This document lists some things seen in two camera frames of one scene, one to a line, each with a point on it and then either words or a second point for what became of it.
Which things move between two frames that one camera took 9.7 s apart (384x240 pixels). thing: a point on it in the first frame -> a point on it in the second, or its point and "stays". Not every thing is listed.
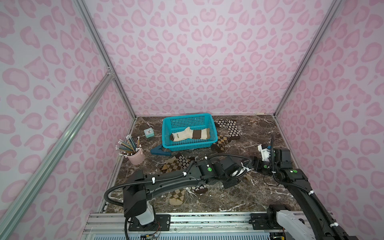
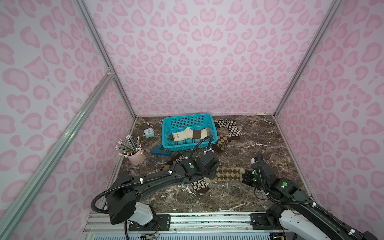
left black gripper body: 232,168 -> 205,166
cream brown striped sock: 188,133 stays
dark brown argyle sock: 220,145 stays
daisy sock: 232,128 stays
